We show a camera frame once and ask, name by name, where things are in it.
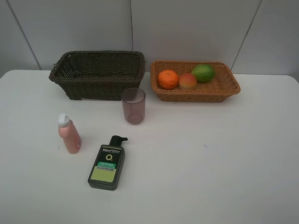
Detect orange mandarin fruit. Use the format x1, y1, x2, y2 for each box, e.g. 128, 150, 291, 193
158, 70, 178, 90

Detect red yellow peach fruit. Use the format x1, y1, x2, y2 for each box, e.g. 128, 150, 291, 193
178, 73, 197, 91

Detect pink bottle white cap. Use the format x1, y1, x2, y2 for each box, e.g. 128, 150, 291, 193
58, 113, 81, 154

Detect translucent purple plastic cup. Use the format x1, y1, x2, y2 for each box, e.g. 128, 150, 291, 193
121, 88, 146, 125

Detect dark brown wicker basket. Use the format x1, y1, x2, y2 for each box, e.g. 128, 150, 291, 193
49, 50, 145, 101

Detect dark green pump bottle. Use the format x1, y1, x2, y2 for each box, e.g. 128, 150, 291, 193
88, 135, 128, 190

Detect light orange wicker basket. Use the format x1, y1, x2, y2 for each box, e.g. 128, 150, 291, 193
150, 60, 241, 103

